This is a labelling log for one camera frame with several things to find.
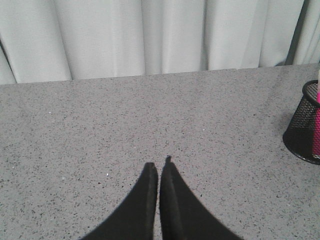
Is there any pink marker pen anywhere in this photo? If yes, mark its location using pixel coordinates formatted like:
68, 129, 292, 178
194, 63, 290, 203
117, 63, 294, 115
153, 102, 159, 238
312, 70, 320, 159

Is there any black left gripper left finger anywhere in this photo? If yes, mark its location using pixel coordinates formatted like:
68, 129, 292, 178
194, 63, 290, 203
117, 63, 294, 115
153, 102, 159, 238
83, 162, 158, 240

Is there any black mesh pen cup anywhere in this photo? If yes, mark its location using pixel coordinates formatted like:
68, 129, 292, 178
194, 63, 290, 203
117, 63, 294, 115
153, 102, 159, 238
282, 80, 320, 165

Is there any grey curtain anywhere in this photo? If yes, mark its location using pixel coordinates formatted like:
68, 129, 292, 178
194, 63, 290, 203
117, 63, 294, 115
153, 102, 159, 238
0, 0, 320, 84

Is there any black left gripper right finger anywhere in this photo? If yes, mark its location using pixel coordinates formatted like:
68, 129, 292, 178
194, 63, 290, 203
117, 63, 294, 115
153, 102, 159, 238
159, 156, 240, 240

